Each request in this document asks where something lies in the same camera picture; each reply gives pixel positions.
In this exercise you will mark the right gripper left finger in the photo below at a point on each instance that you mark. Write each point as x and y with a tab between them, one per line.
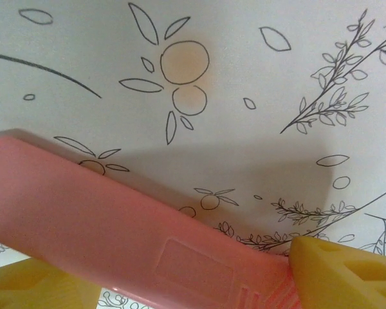
35	286

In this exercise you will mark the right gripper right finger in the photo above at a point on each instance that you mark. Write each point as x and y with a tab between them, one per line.
341	277

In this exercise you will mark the pink utility knife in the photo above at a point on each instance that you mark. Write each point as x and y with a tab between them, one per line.
99	209

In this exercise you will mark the floral tablecloth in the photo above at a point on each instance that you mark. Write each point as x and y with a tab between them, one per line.
244	96

